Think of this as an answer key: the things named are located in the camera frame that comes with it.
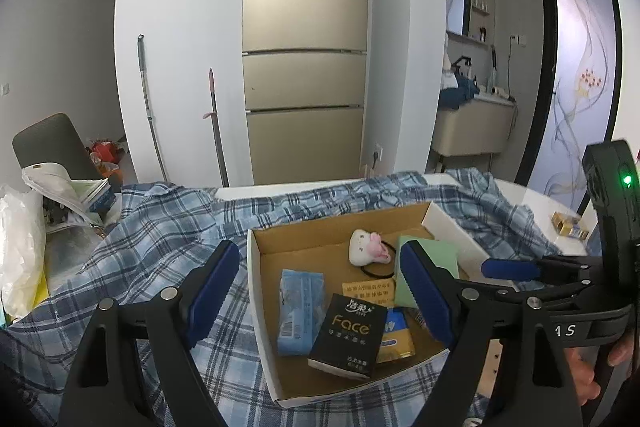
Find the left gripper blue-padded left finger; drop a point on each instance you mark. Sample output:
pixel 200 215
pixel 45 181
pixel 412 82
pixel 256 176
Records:
pixel 203 292

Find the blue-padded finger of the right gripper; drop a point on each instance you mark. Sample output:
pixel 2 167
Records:
pixel 546 270
pixel 578 294

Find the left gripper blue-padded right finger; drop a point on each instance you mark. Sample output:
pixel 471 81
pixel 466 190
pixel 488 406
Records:
pixel 436 292

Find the gold blue cigarette pack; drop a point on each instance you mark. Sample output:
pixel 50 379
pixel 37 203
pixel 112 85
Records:
pixel 396 343

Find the black Face tissue pack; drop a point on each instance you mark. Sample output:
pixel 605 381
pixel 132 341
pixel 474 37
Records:
pixel 349 338

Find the blue tissue pack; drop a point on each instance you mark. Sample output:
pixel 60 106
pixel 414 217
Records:
pixel 301 298

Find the red cigarette pack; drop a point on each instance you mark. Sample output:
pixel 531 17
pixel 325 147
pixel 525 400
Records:
pixel 380 292

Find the person's right hand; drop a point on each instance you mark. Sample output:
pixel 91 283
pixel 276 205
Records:
pixel 587 388

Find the gold cigarette pack on table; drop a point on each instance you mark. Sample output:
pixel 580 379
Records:
pixel 569 226

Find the blue plaid shirt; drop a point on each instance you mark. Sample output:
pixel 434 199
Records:
pixel 166 231

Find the cardboard tray box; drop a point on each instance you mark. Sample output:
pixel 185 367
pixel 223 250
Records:
pixel 350 248

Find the red-tipped pole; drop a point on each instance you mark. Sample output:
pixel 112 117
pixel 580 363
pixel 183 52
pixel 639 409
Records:
pixel 213 117

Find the frosted glass sliding door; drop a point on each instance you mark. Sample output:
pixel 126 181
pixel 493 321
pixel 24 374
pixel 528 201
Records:
pixel 577 99

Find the beige bathroom vanity cabinet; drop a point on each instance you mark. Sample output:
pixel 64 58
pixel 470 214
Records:
pixel 479 127

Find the open magazine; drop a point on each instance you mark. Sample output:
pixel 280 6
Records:
pixel 68 203

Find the red bag on floor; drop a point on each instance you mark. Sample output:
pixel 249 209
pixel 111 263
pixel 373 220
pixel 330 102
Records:
pixel 106 152

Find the white plastic bag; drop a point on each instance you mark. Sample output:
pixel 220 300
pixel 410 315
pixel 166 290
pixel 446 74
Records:
pixel 23 242

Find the dark blue towel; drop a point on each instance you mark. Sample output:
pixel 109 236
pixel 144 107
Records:
pixel 462 93

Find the grey chair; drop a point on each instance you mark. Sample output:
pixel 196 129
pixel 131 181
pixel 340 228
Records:
pixel 55 139

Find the bathroom mirror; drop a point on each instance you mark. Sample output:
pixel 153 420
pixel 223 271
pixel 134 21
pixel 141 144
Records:
pixel 458 14

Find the gold three-door refrigerator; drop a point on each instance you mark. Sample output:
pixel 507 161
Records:
pixel 304 70

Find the grey mop handle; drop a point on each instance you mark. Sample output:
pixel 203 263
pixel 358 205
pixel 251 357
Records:
pixel 143 71

